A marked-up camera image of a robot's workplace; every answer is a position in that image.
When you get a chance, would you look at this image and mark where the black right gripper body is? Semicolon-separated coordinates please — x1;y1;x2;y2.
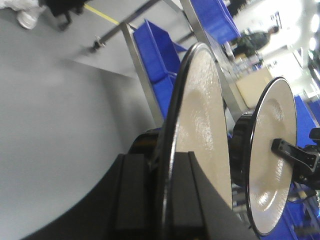
291;127;320;191

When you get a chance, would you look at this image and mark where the left gripper black right finger own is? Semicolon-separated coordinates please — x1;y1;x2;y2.
171;151;257;240

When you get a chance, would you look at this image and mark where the left gripper black left finger own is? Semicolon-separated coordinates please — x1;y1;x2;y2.
26;154;164;240

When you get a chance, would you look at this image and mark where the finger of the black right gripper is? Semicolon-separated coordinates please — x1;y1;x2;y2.
271;138;316;173

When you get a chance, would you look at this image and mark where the cream plate black rim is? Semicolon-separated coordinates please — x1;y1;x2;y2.
245;77;297;237
156;42;232;240

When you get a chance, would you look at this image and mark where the blue bin on rack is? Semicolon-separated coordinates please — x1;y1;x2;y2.
133;19;187;118

